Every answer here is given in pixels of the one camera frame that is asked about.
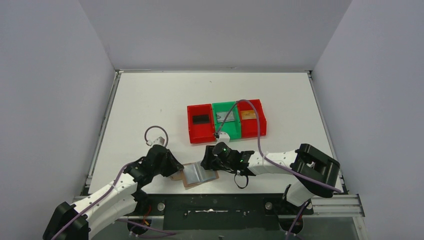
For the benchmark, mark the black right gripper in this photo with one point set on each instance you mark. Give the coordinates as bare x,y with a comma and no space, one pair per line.
209,162

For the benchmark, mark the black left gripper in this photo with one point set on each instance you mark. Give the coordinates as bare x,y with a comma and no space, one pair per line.
173,163

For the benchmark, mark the brown leather card holder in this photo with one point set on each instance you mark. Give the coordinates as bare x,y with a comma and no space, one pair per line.
193,174

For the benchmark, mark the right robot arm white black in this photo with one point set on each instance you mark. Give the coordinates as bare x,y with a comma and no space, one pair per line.
316,173

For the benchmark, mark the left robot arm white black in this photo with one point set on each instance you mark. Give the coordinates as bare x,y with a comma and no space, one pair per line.
84,218

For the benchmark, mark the black card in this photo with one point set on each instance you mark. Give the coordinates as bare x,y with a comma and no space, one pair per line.
200,119

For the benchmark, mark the silver grey card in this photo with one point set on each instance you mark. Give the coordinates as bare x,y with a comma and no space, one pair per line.
226,116

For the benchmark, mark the orange gold card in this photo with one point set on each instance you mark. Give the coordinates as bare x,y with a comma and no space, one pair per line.
248,114

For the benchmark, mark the left red bin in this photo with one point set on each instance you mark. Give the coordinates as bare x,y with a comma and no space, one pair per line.
200,133

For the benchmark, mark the red bin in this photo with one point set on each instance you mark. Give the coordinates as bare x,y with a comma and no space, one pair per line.
200,133
249,128

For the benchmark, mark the right red bin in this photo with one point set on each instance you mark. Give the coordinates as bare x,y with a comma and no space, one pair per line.
249,128

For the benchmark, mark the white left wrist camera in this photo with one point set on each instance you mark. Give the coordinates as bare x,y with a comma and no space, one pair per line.
161,141

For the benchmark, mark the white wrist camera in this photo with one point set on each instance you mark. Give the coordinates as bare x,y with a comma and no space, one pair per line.
161,141
222,137

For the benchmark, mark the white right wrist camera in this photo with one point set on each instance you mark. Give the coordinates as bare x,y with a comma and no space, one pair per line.
222,137

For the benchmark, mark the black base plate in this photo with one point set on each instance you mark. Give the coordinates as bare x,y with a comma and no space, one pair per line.
220,221

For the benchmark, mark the aluminium frame rail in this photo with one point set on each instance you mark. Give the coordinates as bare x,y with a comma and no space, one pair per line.
334,205

